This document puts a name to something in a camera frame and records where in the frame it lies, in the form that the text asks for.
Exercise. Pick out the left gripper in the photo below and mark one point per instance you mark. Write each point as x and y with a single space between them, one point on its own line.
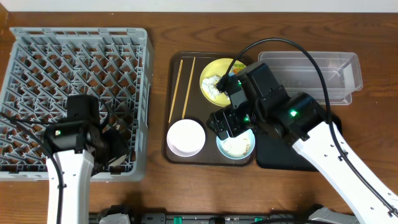
115 149

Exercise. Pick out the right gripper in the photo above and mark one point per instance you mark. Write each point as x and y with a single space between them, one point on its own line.
224 123

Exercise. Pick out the light blue bowl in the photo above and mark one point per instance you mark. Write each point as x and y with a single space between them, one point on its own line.
239 147

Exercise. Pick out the aluminium foil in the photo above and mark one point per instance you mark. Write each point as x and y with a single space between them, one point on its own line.
208 85

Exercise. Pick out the green snack wrapper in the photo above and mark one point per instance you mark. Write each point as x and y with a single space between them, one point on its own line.
237 68

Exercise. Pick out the wooden chopstick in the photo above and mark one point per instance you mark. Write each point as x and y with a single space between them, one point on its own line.
188 88
175 90

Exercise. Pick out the white plastic cup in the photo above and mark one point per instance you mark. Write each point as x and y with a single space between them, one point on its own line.
117 161

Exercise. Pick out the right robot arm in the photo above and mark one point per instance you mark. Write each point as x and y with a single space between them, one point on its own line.
260 103

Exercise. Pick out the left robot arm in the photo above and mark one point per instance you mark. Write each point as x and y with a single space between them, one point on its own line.
79 146

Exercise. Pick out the black waste tray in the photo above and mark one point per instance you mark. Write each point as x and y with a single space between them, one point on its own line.
274 154

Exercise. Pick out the clear plastic waste bin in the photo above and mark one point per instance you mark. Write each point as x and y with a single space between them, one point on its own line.
293 70

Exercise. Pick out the pink round bowl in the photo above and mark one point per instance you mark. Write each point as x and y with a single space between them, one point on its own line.
186 138

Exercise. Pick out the dark brown serving tray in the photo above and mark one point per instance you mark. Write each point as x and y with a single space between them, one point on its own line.
198 109

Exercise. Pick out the yellow round plate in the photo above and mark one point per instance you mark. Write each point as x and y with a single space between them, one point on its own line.
217 67

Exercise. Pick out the grey plastic dish rack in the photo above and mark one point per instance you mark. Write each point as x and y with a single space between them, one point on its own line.
49 64

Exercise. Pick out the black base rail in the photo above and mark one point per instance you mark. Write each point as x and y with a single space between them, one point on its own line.
125 214

